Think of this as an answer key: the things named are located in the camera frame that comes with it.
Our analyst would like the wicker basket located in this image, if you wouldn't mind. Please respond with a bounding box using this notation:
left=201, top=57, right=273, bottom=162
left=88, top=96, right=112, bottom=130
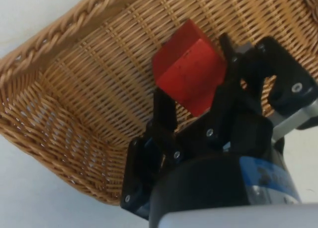
left=0, top=0, right=318, bottom=207

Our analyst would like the red cube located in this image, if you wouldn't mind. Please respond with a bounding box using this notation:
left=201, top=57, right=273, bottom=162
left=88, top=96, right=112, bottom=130
left=152, top=18, right=228, bottom=117

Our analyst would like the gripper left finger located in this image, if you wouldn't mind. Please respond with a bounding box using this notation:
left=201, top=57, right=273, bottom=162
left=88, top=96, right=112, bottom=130
left=120, top=88, right=185, bottom=211

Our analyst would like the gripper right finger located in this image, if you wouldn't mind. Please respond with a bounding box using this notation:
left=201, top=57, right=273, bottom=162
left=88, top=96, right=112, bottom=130
left=198, top=32, right=318, bottom=152

